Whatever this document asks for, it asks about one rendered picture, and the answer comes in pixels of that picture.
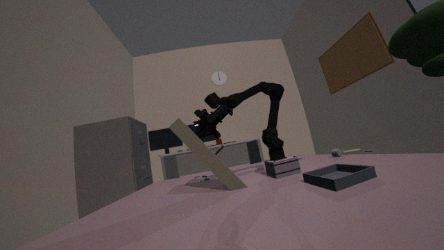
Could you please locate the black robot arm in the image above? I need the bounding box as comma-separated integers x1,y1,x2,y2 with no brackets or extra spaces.
204,82,286,161

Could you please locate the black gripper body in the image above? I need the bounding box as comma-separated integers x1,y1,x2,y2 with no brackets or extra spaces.
194,110,223,139

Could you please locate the grey cylinder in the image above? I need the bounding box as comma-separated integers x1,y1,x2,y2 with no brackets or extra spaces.
332,149,343,157

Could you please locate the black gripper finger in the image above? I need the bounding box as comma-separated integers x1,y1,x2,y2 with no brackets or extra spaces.
198,128,213,139
194,120,207,135

